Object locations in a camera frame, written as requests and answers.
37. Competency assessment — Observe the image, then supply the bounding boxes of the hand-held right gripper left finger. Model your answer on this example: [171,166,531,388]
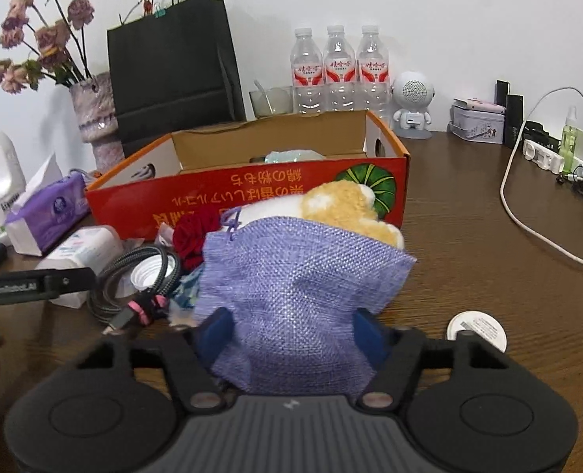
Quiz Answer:
[67,308,236,412]

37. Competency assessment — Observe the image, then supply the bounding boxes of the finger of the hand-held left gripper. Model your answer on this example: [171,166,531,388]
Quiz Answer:
[43,267,97,300]

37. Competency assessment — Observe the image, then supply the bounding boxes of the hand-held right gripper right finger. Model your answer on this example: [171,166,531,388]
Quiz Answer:
[353,308,511,412]

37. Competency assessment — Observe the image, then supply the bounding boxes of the black braided cable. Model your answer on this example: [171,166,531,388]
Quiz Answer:
[87,244,184,336]

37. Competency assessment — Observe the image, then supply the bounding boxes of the purple burlap pouch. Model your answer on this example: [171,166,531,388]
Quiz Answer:
[193,218,418,397]

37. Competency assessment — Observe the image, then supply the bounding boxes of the white round jar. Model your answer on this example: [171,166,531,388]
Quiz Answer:
[446,310,510,354]

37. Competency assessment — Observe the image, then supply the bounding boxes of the orange cardboard box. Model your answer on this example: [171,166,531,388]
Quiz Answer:
[85,110,411,242]

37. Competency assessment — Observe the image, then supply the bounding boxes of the white wet wipes pack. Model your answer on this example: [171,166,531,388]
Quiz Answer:
[34,225,125,309]

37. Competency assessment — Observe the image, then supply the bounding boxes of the blue patterned cloth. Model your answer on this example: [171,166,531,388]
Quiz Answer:
[171,271,204,311]

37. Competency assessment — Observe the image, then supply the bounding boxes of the purple tissue pack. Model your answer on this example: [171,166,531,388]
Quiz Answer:
[5,154,91,257]

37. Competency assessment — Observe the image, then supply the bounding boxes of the red artificial rose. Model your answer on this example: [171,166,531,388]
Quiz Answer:
[172,209,223,272]

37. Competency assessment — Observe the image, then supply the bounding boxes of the white and yellow plush toy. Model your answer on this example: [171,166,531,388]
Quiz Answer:
[237,181,405,250]

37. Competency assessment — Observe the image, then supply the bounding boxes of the textured purple vase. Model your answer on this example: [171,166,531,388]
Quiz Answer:
[70,71,125,175]

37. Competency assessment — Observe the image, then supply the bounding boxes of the light blue packet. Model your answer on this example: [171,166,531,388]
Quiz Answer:
[263,149,327,164]

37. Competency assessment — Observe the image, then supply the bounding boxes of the grey tin box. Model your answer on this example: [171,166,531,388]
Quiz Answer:
[448,106,506,145]

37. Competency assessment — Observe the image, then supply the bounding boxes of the dried flower bouquet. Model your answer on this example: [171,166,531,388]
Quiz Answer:
[0,0,95,94]

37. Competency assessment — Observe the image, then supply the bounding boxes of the white spoon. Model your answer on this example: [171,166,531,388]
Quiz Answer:
[253,79,275,114]

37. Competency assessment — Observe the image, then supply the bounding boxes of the white power strip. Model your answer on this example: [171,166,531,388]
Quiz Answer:
[522,139,565,174]

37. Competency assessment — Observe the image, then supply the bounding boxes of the white robot-shaped speaker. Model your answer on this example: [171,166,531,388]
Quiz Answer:
[391,70,436,140]

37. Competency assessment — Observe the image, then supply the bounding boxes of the pink case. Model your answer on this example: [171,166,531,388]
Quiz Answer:
[453,97,506,114]

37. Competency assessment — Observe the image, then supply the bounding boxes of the tall black box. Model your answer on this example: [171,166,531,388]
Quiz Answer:
[503,93,525,149]

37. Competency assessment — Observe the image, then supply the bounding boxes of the black adapter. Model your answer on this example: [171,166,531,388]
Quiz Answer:
[523,121,563,151]

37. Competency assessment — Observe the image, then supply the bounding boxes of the clear water bottle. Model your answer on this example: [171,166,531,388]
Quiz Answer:
[322,24,357,112]
[355,24,390,119]
[290,27,322,115]

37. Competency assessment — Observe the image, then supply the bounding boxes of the green spray bottle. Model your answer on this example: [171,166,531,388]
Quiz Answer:
[560,107,580,173]

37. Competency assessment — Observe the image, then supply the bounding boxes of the white cable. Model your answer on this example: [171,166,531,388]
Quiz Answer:
[499,87,583,274]

